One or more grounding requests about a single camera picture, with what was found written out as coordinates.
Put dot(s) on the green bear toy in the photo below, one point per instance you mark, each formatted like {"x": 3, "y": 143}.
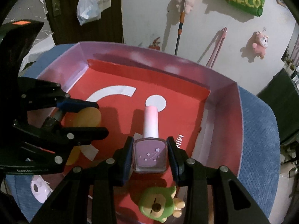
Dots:
{"x": 151, "y": 203}

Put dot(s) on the purple cardboard box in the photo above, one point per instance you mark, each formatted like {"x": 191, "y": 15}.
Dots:
{"x": 222, "y": 121}

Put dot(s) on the lilac white handheld device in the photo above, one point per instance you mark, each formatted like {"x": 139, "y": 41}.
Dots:
{"x": 41, "y": 189}

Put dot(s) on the pink plush with charm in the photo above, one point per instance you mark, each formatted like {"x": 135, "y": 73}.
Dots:
{"x": 260, "y": 43}

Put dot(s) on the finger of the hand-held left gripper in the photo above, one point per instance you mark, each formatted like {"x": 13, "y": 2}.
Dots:
{"x": 77, "y": 103}
{"x": 81, "y": 134}

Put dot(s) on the dark wooden door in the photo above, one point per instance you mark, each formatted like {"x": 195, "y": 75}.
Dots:
{"x": 112, "y": 23}

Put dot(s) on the starry grey wall covering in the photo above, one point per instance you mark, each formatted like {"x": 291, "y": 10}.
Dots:
{"x": 30, "y": 4}

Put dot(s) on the amber round disc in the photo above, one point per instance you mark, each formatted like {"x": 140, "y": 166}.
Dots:
{"x": 90, "y": 119}
{"x": 73, "y": 155}

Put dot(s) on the lilac nail polish bottle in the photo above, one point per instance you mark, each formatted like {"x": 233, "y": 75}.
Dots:
{"x": 149, "y": 154}

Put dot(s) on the red cardboard liner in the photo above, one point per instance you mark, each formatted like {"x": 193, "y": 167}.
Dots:
{"x": 182, "y": 102}

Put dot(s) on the pink plastic hanger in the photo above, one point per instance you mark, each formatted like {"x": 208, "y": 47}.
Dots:
{"x": 216, "y": 46}

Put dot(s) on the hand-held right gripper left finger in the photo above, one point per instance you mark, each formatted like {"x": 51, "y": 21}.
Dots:
{"x": 127, "y": 165}

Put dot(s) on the translucent plastic bag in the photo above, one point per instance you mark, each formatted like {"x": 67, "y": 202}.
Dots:
{"x": 88, "y": 9}

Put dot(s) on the dark cloth covered table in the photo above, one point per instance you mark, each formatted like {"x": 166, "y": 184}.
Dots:
{"x": 280, "y": 102}

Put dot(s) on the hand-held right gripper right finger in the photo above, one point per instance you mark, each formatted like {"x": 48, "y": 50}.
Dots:
{"x": 174, "y": 161}

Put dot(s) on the row of cosmetic bottles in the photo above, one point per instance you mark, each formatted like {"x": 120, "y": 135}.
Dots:
{"x": 293, "y": 67}

